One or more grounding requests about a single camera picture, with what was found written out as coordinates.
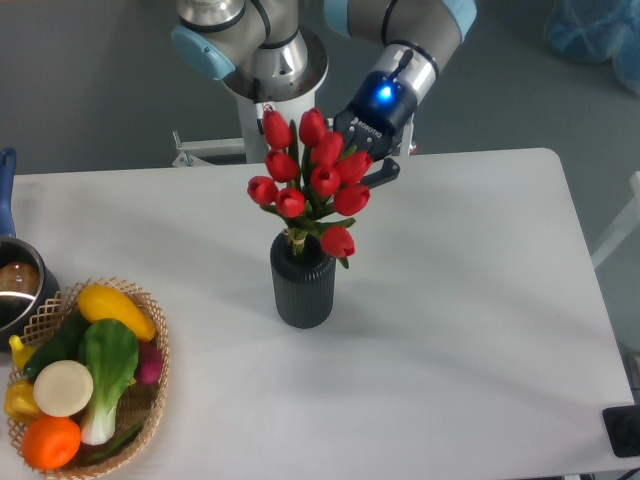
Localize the purple radish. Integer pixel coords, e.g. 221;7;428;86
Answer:
134;342;164;385

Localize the blue handled saucepan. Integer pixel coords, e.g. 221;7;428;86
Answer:
1;148;59;353

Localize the yellow bell pepper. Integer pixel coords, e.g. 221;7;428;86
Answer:
4;379;43;425

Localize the dark ribbed vase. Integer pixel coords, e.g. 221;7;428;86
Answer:
270;233;336;329

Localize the cream round bun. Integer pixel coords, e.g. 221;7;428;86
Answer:
33;360;93;417

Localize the red tulip bouquet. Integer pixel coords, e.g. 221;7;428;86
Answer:
247;107;373;267

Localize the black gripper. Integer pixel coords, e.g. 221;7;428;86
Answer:
333;71;417;189

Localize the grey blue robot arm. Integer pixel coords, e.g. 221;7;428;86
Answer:
171;1;477;163

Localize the white frame at right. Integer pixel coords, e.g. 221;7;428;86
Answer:
591;171;639;269

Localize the black device at edge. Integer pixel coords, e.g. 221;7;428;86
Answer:
602;405;639;458

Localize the dark green cucumber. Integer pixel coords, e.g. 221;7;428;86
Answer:
23;309;90;383

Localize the yellow squash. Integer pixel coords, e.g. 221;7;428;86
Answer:
77;284;156;342

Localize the green bok choy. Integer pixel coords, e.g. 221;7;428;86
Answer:
79;319;139;446

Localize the woven wicker basket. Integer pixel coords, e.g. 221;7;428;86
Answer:
19;277;170;479

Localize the orange fruit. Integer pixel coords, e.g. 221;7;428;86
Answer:
21;417;81;470

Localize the blue plastic bag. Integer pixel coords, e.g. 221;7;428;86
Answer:
543;1;639;94

